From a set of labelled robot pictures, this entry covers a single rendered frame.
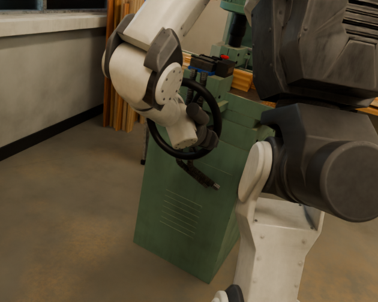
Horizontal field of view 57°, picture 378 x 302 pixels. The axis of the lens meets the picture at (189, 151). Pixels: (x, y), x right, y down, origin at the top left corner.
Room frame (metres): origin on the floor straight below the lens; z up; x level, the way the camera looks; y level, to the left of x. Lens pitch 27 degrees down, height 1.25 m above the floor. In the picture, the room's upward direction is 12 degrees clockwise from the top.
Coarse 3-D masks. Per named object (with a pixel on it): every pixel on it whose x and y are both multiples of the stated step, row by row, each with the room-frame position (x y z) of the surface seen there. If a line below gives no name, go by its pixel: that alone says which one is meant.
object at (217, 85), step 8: (184, 72) 1.20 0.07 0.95; (208, 80) 1.16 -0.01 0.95; (216, 80) 1.15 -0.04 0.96; (224, 80) 1.19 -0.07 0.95; (184, 88) 1.19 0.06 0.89; (208, 88) 1.16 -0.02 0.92; (216, 88) 1.15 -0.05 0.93; (224, 88) 1.21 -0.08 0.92; (216, 96) 1.15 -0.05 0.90; (224, 96) 1.23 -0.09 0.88
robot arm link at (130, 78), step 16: (128, 48) 0.60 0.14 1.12; (112, 64) 0.59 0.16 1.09; (128, 64) 0.58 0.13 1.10; (112, 80) 0.59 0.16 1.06; (128, 80) 0.57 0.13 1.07; (144, 80) 0.56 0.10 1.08; (128, 96) 0.58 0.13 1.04; (144, 96) 0.57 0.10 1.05; (144, 112) 0.62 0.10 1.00; (160, 112) 0.64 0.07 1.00
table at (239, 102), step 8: (232, 88) 1.30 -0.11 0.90; (184, 96) 1.19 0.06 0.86; (232, 96) 1.22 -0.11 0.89; (240, 96) 1.22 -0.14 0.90; (248, 96) 1.24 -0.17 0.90; (256, 96) 1.26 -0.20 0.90; (224, 104) 1.19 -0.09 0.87; (232, 104) 1.22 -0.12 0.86; (240, 104) 1.21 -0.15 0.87; (248, 104) 1.20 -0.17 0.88; (256, 104) 1.19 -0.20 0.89; (264, 104) 1.18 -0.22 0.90; (240, 112) 1.21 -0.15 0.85; (248, 112) 1.20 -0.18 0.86; (256, 112) 1.19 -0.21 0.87
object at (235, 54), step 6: (222, 48) 1.38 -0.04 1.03; (228, 48) 1.37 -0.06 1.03; (234, 48) 1.38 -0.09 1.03; (240, 48) 1.41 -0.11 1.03; (246, 48) 1.45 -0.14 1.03; (228, 54) 1.37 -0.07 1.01; (234, 54) 1.36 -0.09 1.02; (240, 54) 1.40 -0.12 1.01; (234, 60) 1.36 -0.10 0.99; (240, 60) 1.41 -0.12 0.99
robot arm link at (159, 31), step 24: (168, 0) 0.61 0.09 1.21; (192, 0) 0.63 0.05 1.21; (120, 24) 0.60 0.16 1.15; (144, 24) 0.58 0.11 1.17; (168, 24) 0.59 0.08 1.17; (192, 24) 0.64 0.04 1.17; (144, 48) 0.58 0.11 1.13; (168, 48) 0.57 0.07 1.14; (168, 72) 0.56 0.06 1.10; (168, 96) 0.58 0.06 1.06
